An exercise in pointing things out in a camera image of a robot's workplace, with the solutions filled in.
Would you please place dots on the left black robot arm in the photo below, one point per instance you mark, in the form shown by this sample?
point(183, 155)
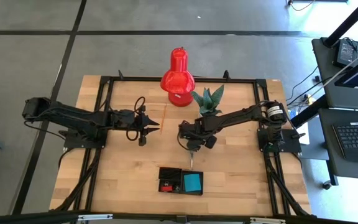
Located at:
point(73, 114)

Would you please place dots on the red desk lamp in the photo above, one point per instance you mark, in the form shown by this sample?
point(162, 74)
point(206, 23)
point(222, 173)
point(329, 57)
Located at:
point(177, 82)

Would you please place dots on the black diagonal stand beam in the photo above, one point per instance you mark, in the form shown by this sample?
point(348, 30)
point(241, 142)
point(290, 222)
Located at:
point(350, 22)

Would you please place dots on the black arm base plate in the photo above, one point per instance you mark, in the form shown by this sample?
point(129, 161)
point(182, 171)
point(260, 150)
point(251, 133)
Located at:
point(291, 144)
point(73, 143)

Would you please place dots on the black power adapter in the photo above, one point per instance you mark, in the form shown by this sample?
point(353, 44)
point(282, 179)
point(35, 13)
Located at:
point(345, 53)

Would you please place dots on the silver bracket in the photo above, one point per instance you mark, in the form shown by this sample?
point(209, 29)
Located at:
point(267, 220)
point(95, 217)

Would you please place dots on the black caster wheel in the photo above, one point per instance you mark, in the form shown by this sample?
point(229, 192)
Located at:
point(327, 185)

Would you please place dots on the black rig crossbar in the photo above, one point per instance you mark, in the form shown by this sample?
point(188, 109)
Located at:
point(26, 217)

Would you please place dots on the black side desk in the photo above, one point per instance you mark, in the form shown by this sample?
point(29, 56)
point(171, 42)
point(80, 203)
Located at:
point(325, 77)
point(326, 140)

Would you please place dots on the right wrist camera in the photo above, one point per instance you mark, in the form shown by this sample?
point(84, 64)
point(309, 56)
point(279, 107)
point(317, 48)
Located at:
point(211, 142)

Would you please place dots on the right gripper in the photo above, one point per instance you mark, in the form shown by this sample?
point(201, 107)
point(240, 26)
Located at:
point(191, 130)

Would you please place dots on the green snake plant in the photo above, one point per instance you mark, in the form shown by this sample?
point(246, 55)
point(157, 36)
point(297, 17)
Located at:
point(208, 101)

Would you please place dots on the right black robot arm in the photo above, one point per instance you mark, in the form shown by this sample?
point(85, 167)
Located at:
point(235, 116)

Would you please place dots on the yellow power plug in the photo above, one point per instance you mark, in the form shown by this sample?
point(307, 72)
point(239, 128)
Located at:
point(310, 100)

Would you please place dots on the teal sticky note pad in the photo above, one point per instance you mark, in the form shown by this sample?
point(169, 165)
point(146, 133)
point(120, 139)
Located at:
point(192, 182)

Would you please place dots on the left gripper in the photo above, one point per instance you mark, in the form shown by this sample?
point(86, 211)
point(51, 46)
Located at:
point(123, 119)

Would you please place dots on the black mesh desk organizer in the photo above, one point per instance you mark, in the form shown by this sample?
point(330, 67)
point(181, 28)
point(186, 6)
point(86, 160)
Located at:
point(170, 174)

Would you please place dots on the black aluminium table frame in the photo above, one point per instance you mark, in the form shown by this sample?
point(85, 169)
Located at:
point(135, 79)

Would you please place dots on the small black camera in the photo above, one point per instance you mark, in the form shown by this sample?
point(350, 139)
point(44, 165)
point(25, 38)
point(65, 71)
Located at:
point(181, 219)

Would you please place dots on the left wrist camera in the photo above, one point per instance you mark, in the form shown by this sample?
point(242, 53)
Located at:
point(142, 142)

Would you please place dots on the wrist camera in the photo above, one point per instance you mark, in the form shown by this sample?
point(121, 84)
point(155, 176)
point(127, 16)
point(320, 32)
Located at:
point(211, 142)
point(142, 142)

